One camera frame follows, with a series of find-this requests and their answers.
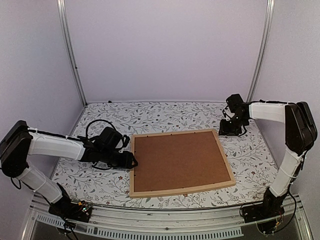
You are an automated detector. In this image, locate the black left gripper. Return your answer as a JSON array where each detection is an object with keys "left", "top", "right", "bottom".
[{"left": 100, "top": 148, "right": 139, "bottom": 170}]

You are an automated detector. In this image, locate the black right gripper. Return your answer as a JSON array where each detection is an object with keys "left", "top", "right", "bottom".
[{"left": 219, "top": 115, "right": 248, "bottom": 136}]

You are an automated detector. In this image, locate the light wooden picture frame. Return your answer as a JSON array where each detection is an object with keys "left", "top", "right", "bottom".
[{"left": 129, "top": 128, "right": 236, "bottom": 199}]

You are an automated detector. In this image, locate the brown backing board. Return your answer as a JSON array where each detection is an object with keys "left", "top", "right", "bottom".
[{"left": 133, "top": 131, "right": 232, "bottom": 193}]

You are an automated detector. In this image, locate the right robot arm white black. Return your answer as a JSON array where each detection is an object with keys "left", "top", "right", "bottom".
[{"left": 218, "top": 94, "right": 318, "bottom": 199}]

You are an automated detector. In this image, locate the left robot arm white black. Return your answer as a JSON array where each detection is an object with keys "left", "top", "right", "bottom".
[{"left": 0, "top": 120, "right": 138, "bottom": 217}]

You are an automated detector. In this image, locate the floral patterned table mat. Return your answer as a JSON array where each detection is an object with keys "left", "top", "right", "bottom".
[{"left": 52, "top": 102, "right": 278, "bottom": 209}]

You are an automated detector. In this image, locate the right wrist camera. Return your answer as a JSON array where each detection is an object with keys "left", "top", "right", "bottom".
[{"left": 222, "top": 93, "right": 244, "bottom": 118}]

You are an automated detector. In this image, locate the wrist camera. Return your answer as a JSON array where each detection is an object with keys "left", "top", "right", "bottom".
[
  {"left": 222, "top": 93, "right": 244, "bottom": 118},
  {"left": 95, "top": 127, "right": 130, "bottom": 151}
]

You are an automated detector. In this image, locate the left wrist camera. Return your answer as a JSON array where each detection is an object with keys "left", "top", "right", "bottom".
[{"left": 95, "top": 127, "right": 130, "bottom": 151}]

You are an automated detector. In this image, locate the right aluminium corner post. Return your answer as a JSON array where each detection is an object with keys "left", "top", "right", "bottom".
[{"left": 246, "top": 0, "right": 275, "bottom": 102}]

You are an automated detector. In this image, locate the aluminium corner post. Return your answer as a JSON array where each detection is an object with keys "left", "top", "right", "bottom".
[
  {"left": 56, "top": 0, "right": 88, "bottom": 107},
  {"left": 246, "top": 0, "right": 275, "bottom": 102}
]

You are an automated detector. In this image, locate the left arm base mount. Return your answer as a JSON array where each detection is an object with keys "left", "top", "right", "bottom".
[{"left": 48, "top": 193, "right": 92, "bottom": 223}]

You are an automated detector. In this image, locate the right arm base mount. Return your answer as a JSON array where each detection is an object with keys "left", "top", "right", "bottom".
[{"left": 239, "top": 195, "right": 286, "bottom": 235}]

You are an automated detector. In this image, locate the aluminium front rail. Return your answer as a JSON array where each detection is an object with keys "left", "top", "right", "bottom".
[{"left": 21, "top": 195, "right": 314, "bottom": 240}]

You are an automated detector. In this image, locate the left aluminium corner post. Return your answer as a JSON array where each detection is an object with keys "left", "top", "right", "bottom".
[{"left": 56, "top": 0, "right": 88, "bottom": 107}]

